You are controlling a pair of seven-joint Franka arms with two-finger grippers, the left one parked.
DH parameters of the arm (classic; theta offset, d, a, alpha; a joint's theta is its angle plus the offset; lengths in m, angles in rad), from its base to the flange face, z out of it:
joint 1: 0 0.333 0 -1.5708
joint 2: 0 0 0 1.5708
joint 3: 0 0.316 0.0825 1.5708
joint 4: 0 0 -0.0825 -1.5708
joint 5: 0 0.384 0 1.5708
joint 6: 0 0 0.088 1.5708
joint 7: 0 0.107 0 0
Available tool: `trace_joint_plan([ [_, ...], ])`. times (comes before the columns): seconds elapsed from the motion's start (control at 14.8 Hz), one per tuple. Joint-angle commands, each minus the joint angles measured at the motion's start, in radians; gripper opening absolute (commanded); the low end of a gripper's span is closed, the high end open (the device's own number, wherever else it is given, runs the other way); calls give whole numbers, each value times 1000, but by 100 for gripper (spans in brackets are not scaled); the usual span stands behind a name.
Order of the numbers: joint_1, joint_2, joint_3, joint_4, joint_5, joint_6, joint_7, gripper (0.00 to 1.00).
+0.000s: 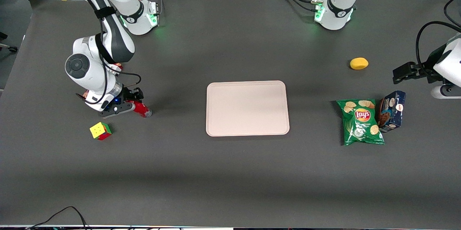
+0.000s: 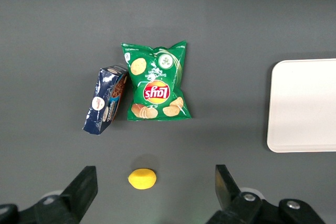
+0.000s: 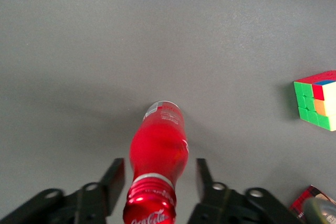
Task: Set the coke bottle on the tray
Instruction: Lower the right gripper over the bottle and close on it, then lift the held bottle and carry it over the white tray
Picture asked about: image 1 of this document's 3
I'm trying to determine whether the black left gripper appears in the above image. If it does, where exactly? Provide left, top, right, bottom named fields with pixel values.
left=393, top=45, right=448, bottom=85

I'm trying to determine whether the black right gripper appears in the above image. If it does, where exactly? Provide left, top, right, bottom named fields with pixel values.
left=115, top=86, right=145, bottom=105

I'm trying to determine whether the red coke bottle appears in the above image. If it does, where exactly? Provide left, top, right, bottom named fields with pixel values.
left=130, top=100, right=152, bottom=118

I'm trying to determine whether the beige plastic tray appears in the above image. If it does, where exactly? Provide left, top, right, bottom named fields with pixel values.
left=206, top=80, right=290, bottom=137

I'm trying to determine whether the red cookie box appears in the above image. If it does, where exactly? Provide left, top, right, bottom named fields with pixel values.
left=81, top=63, right=124, bottom=101

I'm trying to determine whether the blue cookie box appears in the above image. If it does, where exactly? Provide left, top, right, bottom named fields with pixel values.
left=377, top=90, right=407, bottom=133

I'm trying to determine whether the yellow lemon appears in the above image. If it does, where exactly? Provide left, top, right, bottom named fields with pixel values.
left=349, top=57, right=369, bottom=70

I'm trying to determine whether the colourful puzzle cube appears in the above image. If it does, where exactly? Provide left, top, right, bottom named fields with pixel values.
left=89, top=122, right=112, bottom=141

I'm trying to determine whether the green chips bag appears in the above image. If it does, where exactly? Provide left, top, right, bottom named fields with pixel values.
left=336, top=99, right=385, bottom=146

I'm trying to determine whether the dark grey table mat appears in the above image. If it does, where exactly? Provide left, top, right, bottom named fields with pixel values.
left=0, top=0, right=461, bottom=229

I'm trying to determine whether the black chair base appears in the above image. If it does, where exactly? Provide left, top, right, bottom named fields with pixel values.
left=0, top=31, right=18, bottom=53

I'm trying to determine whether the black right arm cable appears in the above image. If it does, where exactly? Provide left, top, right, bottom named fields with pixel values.
left=58, top=0, right=142, bottom=105

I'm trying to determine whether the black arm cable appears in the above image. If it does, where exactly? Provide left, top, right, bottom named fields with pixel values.
left=58, top=0, right=142, bottom=105
left=416, top=21, right=461, bottom=74

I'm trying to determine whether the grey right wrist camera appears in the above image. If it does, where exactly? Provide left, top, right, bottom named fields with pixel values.
left=99, top=102, right=136, bottom=119

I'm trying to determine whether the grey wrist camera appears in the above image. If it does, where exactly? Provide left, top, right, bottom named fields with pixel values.
left=430, top=84, right=461, bottom=99
left=99, top=102, right=136, bottom=119

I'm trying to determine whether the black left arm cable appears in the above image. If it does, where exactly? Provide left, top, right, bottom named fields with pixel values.
left=416, top=21, right=461, bottom=74

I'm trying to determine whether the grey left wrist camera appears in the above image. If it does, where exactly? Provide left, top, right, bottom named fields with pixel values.
left=430, top=84, right=461, bottom=99

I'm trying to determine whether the black looped cable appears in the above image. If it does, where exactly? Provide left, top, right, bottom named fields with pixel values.
left=443, top=0, right=461, bottom=29

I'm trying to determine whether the thin black floor cable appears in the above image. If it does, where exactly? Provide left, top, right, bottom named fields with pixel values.
left=25, top=206, right=90, bottom=230

